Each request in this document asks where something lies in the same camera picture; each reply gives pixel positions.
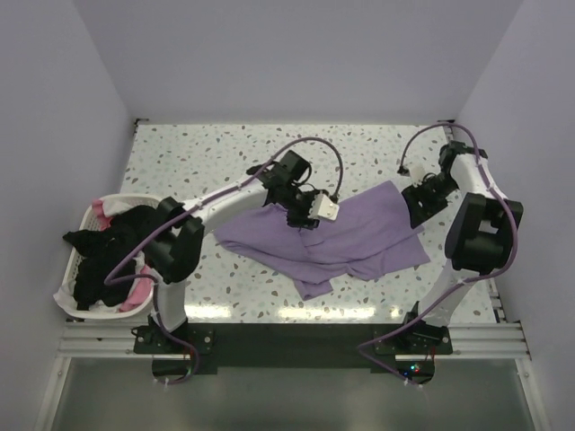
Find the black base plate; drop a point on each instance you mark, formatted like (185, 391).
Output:
(205, 348)

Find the aluminium rail frame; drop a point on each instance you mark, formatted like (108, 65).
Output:
(89, 335)

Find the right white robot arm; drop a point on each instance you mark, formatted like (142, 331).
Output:
(481, 241)

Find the black garment in basket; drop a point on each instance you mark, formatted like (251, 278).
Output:
(100, 253)

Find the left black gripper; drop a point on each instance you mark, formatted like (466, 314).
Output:
(301, 220)

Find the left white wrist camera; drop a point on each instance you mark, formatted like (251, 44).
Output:
(323, 207)

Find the purple t shirt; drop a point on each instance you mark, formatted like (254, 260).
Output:
(371, 237)

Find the white laundry basket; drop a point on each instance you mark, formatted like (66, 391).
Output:
(81, 269)

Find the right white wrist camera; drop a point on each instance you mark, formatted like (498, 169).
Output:
(416, 174)

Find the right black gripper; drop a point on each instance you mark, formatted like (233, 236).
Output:
(419, 214)

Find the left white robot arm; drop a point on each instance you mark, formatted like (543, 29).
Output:
(180, 227)

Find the pink garment in basket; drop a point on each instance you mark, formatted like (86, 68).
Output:
(105, 209)

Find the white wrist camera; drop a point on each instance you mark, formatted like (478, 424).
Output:
(416, 174)
(323, 207)

